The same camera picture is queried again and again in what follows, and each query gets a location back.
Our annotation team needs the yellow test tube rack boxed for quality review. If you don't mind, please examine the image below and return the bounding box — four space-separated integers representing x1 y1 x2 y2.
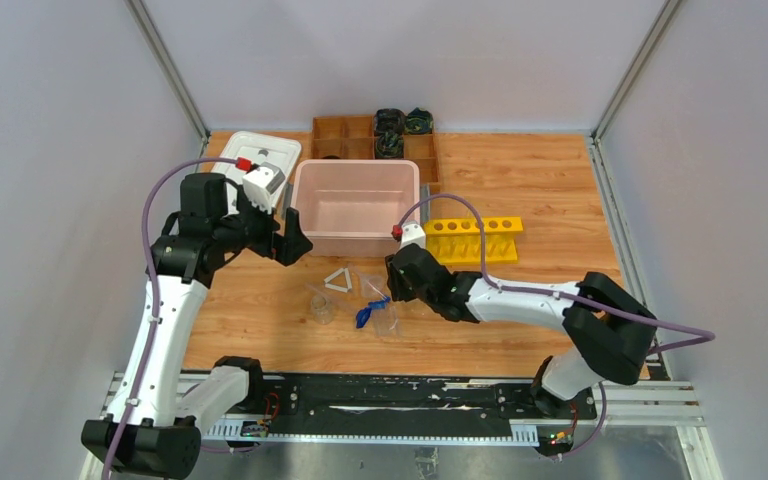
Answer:
424 217 524 266

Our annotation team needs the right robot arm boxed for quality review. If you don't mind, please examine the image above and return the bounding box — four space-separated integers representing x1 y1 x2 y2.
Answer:
385 244 656 418

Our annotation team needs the white clay triangle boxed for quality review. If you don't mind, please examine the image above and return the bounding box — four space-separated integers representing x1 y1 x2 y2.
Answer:
323 267 353 293

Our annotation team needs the pink plastic storage bin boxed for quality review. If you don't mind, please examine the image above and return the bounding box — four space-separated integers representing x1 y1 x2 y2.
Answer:
291 159 420 258

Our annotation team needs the blue capped tube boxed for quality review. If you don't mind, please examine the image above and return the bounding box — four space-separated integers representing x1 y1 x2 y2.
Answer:
369 297 400 337

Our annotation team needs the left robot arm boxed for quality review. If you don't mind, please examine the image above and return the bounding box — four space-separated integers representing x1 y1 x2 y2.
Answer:
81 167 312 479

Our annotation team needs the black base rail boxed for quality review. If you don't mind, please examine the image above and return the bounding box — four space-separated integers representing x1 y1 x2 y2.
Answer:
102 370 707 446

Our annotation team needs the white plastic bin lid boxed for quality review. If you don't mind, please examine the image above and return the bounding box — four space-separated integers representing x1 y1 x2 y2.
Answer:
210 131 302 206

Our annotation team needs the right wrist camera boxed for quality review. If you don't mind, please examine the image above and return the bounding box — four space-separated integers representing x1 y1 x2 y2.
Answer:
391 221 427 251

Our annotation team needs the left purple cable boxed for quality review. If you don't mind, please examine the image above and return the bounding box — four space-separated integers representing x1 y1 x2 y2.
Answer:
100 156 253 480

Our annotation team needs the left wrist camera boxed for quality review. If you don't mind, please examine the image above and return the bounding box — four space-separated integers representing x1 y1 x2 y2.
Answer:
242 163 287 214

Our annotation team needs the clear plastic funnel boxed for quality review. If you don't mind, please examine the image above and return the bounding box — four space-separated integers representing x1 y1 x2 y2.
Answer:
348 265 387 301

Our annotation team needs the blue test tube clamp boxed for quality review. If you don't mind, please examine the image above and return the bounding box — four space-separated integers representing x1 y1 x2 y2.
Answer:
355 296 391 329

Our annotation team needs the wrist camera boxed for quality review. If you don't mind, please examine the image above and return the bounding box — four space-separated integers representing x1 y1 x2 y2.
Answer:
242 163 287 214
391 221 427 251

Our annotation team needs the wooden compartment tray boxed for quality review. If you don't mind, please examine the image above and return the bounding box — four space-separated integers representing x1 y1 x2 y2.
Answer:
309 115 443 194

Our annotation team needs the small glass beaker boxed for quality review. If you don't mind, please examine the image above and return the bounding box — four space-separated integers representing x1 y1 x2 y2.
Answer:
310 294 334 325

